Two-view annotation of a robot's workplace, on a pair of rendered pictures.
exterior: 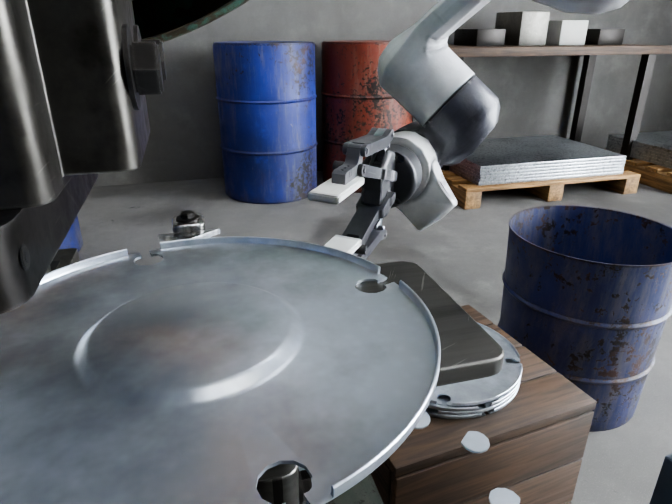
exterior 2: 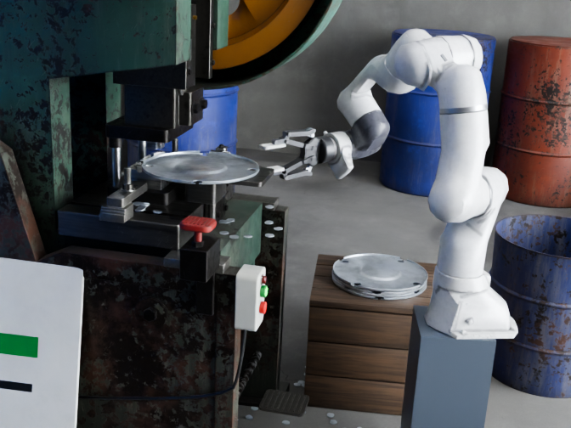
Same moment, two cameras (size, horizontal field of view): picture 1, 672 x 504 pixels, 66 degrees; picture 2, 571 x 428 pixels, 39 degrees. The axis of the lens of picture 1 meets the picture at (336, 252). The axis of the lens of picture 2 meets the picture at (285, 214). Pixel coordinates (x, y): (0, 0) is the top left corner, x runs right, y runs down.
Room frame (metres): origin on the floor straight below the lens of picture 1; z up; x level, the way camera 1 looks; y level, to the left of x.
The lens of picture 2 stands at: (-1.37, -1.01, 1.32)
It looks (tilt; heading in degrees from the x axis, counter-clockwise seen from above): 18 degrees down; 27
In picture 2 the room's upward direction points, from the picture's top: 3 degrees clockwise
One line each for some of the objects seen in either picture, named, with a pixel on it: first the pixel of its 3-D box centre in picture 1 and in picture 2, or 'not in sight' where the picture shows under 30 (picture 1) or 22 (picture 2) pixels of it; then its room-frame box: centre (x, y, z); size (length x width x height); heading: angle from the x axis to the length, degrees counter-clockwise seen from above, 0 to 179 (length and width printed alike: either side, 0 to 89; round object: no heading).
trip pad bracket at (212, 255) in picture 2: not in sight; (200, 280); (-0.01, -0.10, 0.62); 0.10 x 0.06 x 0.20; 16
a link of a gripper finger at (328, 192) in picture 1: (337, 188); (272, 145); (0.47, 0.00, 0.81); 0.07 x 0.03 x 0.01; 158
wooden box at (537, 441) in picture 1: (434, 437); (374, 331); (0.82, -0.20, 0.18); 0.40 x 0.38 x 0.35; 112
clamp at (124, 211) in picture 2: not in sight; (126, 189); (0.07, 0.16, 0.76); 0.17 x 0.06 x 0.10; 16
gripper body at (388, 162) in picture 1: (384, 180); (314, 150); (0.61, -0.06, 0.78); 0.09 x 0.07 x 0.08; 158
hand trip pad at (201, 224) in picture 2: not in sight; (197, 237); (-0.02, -0.10, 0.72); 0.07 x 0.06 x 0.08; 106
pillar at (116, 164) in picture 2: not in sight; (115, 158); (0.14, 0.24, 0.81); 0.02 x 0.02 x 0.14
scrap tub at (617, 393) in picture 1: (577, 313); (551, 303); (1.22, -0.66, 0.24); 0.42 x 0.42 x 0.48
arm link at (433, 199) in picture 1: (412, 182); (338, 155); (0.67, -0.10, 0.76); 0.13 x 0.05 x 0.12; 68
